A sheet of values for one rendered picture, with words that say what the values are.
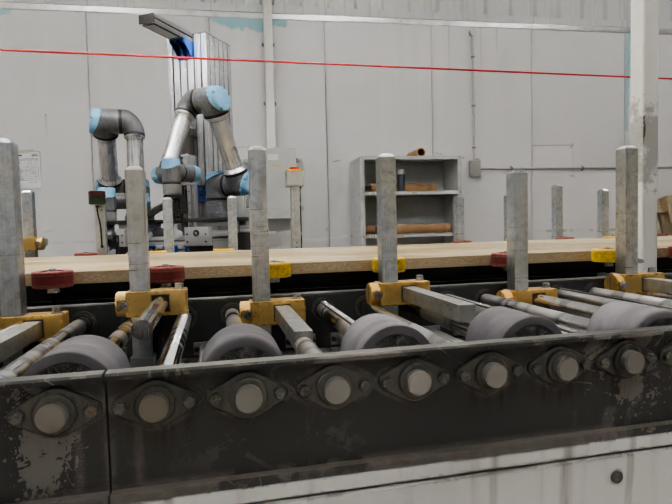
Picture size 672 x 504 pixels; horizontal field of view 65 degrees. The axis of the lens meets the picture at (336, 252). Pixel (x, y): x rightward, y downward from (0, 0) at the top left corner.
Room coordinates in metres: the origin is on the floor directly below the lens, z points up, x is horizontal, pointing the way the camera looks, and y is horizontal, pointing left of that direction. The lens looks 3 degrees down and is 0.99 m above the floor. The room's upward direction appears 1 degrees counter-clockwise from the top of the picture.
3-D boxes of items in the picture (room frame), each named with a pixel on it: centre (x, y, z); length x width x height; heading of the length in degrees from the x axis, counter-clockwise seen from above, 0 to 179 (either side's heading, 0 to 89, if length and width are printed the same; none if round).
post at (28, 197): (2.01, 1.15, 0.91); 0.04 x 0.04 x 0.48; 13
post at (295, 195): (2.23, 0.16, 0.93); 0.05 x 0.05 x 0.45; 13
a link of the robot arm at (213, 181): (2.71, 0.59, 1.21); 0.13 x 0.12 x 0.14; 64
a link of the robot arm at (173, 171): (2.23, 0.68, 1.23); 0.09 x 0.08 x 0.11; 154
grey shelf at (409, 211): (4.72, -0.62, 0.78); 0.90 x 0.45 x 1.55; 100
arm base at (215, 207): (2.71, 0.59, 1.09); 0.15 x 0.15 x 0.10
